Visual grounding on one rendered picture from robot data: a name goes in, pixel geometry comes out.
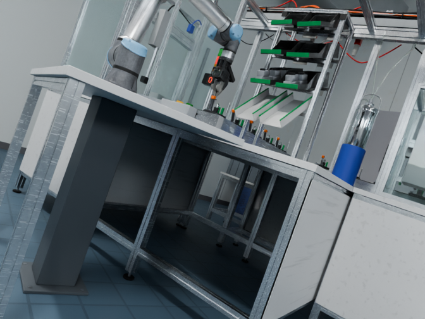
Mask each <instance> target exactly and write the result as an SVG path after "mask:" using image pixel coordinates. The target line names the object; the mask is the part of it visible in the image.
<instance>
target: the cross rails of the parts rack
mask: <svg viewBox="0 0 425 319"><path fill-rule="evenodd" d="M281 29H282V30H286V31H294V32H305V33H313V34H329V35H335V33H336V30H320V29H311V28H293V27H282V28H281ZM341 35H344V36H347V35H348V32H341ZM272 58H279V59H288V60H293V61H302V62H308V63H317V64H322V65H324V63H325V61H326V59H324V58H314V59H309V58H290V57H286V56H282V55H277V54H272ZM331 63H336V64H338V60H334V59H332V60H331ZM262 85H266V86H270V87H275V84H274V85H267V84H262ZM280 89H285V88H280ZM287 90H291V91H297V92H303V93H308V94H314V91H310V90H306V89H300V90H295V89H287ZM321 91H328V88H325V87H322V88H321Z"/></svg>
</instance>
